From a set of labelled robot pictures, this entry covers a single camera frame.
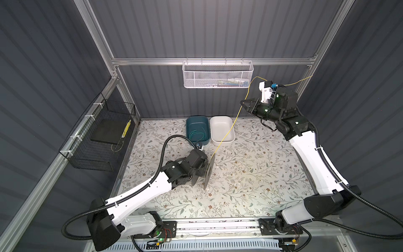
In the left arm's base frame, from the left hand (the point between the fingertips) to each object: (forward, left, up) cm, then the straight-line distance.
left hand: (200, 162), depth 76 cm
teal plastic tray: (+33, +1, -13) cm, 36 cm away
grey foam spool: (-7, -3, +1) cm, 8 cm away
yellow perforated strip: (+16, +37, +9) cm, 41 cm away
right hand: (+13, -19, +25) cm, 35 cm away
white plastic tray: (+39, -15, -17) cm, 46 cm away
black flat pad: (+13, +43, +11) cm, 46 cm away
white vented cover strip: (-34, -25, -19) cm, 46 cm away
